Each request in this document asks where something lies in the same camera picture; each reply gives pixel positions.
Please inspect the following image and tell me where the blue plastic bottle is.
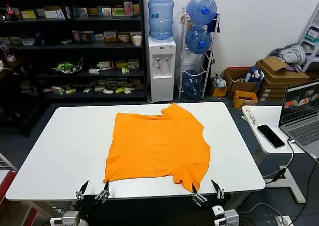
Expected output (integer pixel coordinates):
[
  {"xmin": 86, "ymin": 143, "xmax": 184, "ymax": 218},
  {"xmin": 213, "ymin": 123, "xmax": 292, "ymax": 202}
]
[{"xmin": 34, "ymin": 31, "xmax": 45, "ymax": 46}]

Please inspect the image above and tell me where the orange yellow cardboard box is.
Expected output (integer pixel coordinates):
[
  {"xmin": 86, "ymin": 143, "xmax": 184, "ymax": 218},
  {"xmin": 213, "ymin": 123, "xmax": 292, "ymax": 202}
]
[{"xmin": 233, "ymin": 90, "xmax": 259, "ymax": 109}]

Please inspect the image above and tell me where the white red medicine box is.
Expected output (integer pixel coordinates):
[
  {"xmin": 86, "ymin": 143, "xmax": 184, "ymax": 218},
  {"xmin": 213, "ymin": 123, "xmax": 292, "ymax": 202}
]
[{"xmin": 98, "ymin": 60, "xmax": 114, "ymax": 70}]

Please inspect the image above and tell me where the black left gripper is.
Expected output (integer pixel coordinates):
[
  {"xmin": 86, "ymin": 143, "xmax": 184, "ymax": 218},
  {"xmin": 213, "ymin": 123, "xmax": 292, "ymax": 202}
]
[{"xmin": 74, "ymin": 180, "xmax": 111, "ymax": 218}]

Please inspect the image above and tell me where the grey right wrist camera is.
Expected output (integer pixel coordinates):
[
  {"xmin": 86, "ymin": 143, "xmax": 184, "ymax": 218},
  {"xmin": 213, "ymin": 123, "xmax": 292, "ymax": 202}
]
[{"xmin": 213, "ymin": 205, "xmax": 240, "ymax": 226}]

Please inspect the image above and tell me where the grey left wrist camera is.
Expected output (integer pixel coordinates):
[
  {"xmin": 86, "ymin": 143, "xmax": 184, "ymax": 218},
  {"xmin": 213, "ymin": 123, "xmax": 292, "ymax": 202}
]
[{"xmin": 49, "ymin": 211, "xmax": 80, "ymax": 226}]

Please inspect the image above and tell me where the silver laptop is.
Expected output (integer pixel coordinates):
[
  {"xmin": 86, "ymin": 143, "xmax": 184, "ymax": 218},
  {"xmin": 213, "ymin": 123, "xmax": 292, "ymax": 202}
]
[{"xmin": 279, "ymin": 79, "xmax": 319, "ymax": 162}]

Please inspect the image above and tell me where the stack of brown cardboard boxes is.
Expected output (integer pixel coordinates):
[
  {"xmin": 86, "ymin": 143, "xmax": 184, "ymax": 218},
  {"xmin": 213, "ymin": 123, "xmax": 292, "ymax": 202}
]
[{"xmin": 256, "ymin": 56, "xmax": 311, "ymax": 102}]

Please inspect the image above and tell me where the pink medicine box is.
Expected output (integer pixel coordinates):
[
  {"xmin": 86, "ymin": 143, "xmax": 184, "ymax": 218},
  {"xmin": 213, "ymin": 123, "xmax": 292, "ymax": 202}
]
[{"xmin": 123, "ymin": 1, "xmax": 133, "ymax": 16}]

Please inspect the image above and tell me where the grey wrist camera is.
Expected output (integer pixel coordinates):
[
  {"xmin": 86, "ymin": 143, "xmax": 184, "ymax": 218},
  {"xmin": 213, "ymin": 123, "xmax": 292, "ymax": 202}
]
[
  {"xmin": 49, "ymin": 211, "xmax": 80, "ymax": 226},
  {"xmin": 213, "ymin": 205, "xmax": 240, "ymax": 226}
]

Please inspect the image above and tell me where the grey plastic bag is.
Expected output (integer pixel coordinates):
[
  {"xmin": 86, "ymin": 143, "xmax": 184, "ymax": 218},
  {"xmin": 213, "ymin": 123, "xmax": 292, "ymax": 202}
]
[{"xmin": 211, "ymin": 75, "xmax": 227, "ymax": 89}]

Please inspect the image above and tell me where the pile of grey clothes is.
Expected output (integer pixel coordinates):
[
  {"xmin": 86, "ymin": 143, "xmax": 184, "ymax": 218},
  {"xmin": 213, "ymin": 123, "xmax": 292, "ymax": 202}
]
[{"xmin": 270, "ymin": 43, "xmax": 307, "ymax": 66}]

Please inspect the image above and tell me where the bowl with green packets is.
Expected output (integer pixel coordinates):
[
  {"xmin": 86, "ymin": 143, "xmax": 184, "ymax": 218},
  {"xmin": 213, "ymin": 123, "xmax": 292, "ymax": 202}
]
[{"xmin": 51, "ymin": 57, "xmax": 84, "ymax": 74}]

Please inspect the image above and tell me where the grey metal shelf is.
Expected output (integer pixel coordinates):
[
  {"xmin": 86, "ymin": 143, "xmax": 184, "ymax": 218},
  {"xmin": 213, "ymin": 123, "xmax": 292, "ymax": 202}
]
[{"xmin": 299, "ymin": 3, "xmax": 319, "ymax": 72}]

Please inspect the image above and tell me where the small white side table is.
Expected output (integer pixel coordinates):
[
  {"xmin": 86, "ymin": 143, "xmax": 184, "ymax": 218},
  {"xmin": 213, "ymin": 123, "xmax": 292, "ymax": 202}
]
[{"xmin": 241, "ymin": 105, "xmax": 307, "ymax": 204}]

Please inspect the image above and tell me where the orange medicine box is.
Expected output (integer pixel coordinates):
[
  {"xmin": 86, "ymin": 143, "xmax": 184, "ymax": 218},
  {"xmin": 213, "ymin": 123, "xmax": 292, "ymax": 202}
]
[{"xmin": 103, "ymin": 31, "xmax": 118, "ymax": 42}]

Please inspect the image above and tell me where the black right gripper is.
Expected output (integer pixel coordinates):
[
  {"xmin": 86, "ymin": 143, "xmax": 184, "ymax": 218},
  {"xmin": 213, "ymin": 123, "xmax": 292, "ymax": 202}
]
[{"xmin": 191, "ymin": 179, "xmax": 227, "ymax": 212}]

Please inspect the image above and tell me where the blue and white bag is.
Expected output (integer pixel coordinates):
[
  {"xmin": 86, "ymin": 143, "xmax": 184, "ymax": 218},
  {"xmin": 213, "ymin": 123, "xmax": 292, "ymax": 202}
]
[{"xmin": 245, "ymin": 65, "xmax": 265, "ymax": 83}]

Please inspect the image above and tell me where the blue water jug clear cap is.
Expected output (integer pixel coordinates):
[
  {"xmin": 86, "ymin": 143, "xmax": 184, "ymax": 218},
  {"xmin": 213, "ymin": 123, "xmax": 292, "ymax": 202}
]
[{"xmin": 181, "ymin": 70, "xmax": 204, "ymax": 98}]

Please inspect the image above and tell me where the black floor cable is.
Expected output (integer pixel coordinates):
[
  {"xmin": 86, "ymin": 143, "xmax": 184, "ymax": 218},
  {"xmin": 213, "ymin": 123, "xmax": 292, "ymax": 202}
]
[{"xmin": 290, "ymin": 158, "xmax": 318, "ymax": 224}]

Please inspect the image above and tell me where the upright blue water jug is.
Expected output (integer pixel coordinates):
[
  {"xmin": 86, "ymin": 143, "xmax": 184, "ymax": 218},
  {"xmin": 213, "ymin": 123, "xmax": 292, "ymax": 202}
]
[{"xmin": 148, "ymin": 0, "xmax": 175, "ymax": 42}]

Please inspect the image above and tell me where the large white table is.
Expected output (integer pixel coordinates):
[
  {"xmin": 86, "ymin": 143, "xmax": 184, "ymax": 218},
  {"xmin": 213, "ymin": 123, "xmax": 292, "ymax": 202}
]
[{"xmin": 5, "ymin": 101, "xmax": 266, "ymax": 222}]

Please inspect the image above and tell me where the black smartphone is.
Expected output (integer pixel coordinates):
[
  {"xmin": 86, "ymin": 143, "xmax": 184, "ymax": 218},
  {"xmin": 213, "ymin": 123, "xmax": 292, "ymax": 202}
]
[{"xmin": 257, "ymin": 124, "xmax": 286, "ymax": 149}]

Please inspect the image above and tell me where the black shelf unit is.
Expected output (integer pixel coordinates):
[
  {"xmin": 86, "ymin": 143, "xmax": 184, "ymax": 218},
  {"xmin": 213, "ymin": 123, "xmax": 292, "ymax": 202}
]
[{"xmin": 0, "ymin": 0, "xmax": 147, "ymax": 102}]

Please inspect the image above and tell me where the white wire jug rack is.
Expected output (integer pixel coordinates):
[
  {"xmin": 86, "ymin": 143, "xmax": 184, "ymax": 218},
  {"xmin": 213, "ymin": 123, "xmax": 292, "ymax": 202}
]
[{"xmin": 178, "ymin": 7, "xmax": 221, "ymax": 101}]

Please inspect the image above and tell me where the small yellow box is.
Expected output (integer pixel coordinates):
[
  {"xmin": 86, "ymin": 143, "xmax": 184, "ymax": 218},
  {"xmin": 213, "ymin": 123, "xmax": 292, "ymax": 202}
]
[{"xmin": 211, "ymin": 85, "xmax": 229, "ymax": 97}]

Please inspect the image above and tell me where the cola bottle red cap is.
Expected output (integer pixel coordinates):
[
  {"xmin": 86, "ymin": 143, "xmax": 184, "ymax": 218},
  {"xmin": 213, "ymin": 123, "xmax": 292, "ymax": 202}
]
[{"xmin": 5, "ymin": 3, "xmax": 18, "ymax": 21}]

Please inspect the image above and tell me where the white floor power socket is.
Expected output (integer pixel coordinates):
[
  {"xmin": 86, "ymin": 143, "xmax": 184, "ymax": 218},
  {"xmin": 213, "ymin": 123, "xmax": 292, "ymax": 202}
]
[{"xmin": 274, "ymin": 215, "xmax": 292, "ymax": 226}]

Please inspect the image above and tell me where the orange t-shirt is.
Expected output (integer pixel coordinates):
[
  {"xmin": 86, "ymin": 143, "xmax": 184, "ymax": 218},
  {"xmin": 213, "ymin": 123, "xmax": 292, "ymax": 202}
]
[{"xmin": 103, "ymin": 102, "xmax": 211, "ymax": 193}]

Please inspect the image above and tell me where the open brown cardboard box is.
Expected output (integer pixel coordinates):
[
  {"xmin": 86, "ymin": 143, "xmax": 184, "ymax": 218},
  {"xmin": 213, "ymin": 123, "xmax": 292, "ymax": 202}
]
[{"xmin": 223, "ymin": 67, "xmax": 260, "ymax": 93}]

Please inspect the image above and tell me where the white water dispenser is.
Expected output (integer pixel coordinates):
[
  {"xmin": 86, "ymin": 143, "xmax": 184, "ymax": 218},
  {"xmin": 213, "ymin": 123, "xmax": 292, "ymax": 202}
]
[{"xmin": 148, "ymin": 37, "xmax": 176, "ymax": 102}]

